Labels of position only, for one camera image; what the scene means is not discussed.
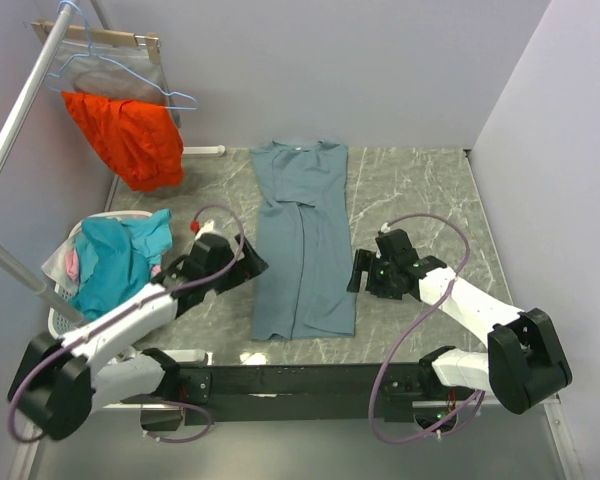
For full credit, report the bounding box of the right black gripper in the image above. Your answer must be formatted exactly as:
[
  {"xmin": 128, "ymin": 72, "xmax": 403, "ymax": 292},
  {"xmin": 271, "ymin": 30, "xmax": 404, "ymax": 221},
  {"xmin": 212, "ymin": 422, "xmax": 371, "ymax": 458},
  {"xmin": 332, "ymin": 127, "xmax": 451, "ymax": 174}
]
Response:
[{"xmin": 347, "ymin": 249, "xmax": 403, "ymax": 301}]

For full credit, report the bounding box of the slate blue polo shirt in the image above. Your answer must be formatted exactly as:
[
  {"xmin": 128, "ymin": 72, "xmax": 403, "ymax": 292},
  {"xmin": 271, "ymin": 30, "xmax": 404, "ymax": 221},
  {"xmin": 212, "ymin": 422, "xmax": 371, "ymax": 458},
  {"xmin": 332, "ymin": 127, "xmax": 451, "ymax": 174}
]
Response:
[{"xmin": 251, "ymin": 142, "xmax": 356, "ymax": 341}]

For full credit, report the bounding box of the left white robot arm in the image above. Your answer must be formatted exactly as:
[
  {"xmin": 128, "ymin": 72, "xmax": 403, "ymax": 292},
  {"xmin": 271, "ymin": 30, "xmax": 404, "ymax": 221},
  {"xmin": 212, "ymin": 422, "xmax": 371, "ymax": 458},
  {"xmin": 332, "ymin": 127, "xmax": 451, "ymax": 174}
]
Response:
[{"xmin": 7, "ymin": 233, "xmax": 268, "ymax": 444}]

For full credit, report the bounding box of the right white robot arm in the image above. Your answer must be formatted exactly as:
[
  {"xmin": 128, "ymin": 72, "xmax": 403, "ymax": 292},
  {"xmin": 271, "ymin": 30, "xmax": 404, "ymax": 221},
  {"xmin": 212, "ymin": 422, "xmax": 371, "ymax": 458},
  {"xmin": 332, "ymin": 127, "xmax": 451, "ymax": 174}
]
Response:
[{"xmin": 347, "ymin": 229, "xmax": 573, "ymax": 414}]

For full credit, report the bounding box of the teal shirt in basket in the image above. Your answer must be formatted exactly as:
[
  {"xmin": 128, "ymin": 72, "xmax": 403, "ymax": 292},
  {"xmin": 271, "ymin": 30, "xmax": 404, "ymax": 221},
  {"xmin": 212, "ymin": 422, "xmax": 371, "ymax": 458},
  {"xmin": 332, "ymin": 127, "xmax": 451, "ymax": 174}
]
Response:
[{"xmin": 70, "ymin": 209, "xmax": 173, "ymax": 321}]

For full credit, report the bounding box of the orange shirt on hanger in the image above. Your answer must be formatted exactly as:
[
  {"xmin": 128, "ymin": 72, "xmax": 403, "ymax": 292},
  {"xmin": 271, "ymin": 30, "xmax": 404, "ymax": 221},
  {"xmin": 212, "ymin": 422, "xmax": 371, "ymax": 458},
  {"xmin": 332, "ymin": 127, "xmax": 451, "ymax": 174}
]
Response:
[{"xmin": 61, "ymin": 91, "xmax": 184, "ymax": 192}]

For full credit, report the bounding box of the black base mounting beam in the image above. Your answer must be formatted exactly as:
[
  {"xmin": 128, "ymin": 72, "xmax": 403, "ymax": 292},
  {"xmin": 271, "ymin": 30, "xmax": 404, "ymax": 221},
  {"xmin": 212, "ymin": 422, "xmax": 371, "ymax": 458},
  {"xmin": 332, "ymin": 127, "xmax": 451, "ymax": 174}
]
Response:
[{"xmin": 119, "ymin": 363, "xmax": 476, "ymax": 432}]

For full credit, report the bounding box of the pink garment in basket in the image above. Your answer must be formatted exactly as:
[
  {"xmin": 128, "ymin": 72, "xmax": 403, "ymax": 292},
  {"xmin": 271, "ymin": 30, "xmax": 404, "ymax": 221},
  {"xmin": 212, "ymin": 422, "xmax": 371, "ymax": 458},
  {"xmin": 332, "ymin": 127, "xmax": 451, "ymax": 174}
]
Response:
[{"xmin": 65, "ymin": 249, "xmax": 81, "ymax": 285}]

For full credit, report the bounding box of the white laundry basket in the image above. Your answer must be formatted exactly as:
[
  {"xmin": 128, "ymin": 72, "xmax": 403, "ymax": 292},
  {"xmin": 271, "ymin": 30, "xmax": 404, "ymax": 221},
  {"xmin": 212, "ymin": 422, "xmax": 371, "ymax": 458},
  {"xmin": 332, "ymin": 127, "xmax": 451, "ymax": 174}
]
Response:
[{"xmin": 42, "ymin": 209, "xmax": 154, "ymax": 337}]

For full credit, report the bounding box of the grey mesh hanging bag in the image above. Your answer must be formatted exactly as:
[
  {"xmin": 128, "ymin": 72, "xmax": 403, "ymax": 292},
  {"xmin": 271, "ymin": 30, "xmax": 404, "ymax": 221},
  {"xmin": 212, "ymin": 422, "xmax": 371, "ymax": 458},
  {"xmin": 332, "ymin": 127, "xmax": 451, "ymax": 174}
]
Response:
[{"xmin": 45, "ymin": 41, "xmax": 175, "ymax": 108}]

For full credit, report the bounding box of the silver clothes rack pole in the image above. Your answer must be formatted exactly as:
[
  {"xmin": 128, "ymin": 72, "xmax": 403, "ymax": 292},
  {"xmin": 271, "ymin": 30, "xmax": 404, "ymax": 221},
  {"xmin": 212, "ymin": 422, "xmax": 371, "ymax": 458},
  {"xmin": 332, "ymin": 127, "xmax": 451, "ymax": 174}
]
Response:
[{"xmin": 0, "ymin": 1, "xmax": 83, "ymax": 319}]

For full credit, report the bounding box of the wooden bag top bar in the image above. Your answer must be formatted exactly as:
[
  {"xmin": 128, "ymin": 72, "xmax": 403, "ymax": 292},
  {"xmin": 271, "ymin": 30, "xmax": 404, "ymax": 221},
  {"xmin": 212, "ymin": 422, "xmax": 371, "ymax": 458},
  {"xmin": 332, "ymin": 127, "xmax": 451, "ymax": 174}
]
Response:
[{"xmin": 29, "ymin": 19, "xmax": 161, "ymax": 60}]

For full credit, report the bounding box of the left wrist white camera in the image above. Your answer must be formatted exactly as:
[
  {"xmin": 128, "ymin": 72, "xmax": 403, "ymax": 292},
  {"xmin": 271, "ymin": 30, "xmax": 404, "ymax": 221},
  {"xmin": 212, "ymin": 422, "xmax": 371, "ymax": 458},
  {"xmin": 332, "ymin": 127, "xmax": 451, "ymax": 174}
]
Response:
[{"xmin": 190, "ymin": 219, "xmax": 221, "ymax": 241}]

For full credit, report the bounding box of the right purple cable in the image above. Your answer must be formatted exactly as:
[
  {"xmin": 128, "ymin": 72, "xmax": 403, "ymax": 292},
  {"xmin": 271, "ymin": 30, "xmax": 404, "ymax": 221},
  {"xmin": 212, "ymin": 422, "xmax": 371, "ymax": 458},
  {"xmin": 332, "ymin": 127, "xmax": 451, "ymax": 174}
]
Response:
[{"xmin": 367, "ymin": 213, "xmax": 486, "ymax": 445}]

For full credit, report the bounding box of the white table edge bracket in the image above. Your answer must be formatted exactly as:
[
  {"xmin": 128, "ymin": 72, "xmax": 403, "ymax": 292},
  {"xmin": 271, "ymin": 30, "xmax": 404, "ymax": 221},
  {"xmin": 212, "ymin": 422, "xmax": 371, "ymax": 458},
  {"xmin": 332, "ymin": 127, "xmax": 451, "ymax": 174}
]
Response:
[{"xmin": 182, "ymin": 145, "xmax": 226, "ymax": 157}]

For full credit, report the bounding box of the aluminium rail frame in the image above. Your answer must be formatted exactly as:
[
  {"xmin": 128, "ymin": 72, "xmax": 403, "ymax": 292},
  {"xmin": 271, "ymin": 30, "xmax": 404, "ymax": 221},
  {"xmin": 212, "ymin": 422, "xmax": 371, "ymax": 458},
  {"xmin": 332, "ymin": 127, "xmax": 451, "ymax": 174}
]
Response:
[{"xmin": 9, "ymin": 400, "xmax": 584, "ymax": 479}]

